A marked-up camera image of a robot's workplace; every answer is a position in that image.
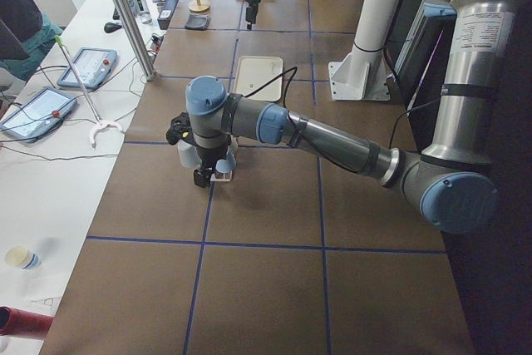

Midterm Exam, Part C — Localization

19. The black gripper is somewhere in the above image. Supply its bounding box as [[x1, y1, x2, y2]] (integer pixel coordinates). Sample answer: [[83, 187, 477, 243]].
[[245, 0, 260, 31], [193, 145, 229, 187]]

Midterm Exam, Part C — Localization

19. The cream rabbit tray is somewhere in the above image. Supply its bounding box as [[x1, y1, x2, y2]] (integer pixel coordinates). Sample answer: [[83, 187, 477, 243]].
[[231, 56, 283, 102]]

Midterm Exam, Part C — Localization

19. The blue cup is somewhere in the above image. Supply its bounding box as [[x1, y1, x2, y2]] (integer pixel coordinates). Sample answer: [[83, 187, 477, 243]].
[[215, 151, 236, 174]]

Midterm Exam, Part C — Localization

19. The grey cup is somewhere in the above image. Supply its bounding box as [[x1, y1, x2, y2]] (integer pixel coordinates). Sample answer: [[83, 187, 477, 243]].
[[177, 141, 201, 169]]

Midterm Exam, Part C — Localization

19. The paper cup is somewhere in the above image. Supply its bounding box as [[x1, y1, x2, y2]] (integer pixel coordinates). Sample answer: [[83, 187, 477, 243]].
[[4, 246, 41, 270]]

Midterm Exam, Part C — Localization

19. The grey folded cloth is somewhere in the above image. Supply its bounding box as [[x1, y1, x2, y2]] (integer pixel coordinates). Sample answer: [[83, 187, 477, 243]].
[[185, 13, 210, 31]]

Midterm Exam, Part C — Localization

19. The black box on desk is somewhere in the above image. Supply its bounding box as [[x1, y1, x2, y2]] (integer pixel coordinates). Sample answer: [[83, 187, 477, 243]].
[[156, 0, 179, 30]]

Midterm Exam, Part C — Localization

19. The white reacher grabber stick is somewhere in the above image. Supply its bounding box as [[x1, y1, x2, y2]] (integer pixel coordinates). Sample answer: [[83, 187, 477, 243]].
[[54, 34, 126, 149]]

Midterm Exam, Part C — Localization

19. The black computer mouse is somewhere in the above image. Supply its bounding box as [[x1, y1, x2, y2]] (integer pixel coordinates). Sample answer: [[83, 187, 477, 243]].
[[103, 22, 122, 34]]

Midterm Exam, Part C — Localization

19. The teach pendant near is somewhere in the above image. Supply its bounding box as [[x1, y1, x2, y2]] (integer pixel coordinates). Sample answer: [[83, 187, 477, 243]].
[[1, 86, 77, 142]]

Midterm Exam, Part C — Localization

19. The person in dark clothes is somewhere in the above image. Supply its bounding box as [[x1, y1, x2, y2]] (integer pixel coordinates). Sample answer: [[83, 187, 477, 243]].
[[1, 0, 62, 81]]

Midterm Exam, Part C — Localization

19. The red cylinder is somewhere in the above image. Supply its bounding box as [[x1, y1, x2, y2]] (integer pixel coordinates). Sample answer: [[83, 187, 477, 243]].
[[1, 307, 53, 340]]

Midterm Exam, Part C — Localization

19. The white wire cup rack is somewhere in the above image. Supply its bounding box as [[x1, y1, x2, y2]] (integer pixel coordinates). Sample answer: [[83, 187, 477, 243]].
[[210, 170, 234, 182]]

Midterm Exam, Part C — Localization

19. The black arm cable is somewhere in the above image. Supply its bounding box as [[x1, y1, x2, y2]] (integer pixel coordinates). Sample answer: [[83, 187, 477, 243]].
[[236, 66, 299, 109]]

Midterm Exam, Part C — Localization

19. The aluminium frame post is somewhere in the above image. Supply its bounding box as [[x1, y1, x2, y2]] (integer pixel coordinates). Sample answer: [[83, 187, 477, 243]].
[[113, 0, 156, 81]]

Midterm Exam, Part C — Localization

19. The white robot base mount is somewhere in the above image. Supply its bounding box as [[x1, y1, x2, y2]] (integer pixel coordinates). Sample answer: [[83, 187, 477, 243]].
[[328, 0, 399, 101]]

